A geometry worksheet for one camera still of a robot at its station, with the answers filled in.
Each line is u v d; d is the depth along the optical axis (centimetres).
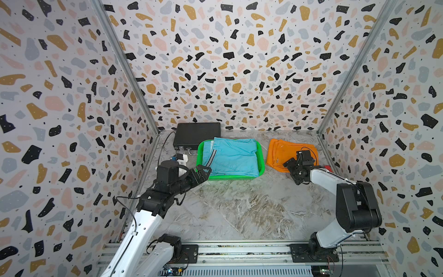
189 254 73
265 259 73
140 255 43
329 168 109
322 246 63
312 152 76
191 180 63
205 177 63
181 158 67
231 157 98
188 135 120
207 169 70
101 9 69
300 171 72
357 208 46
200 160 95
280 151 109
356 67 89
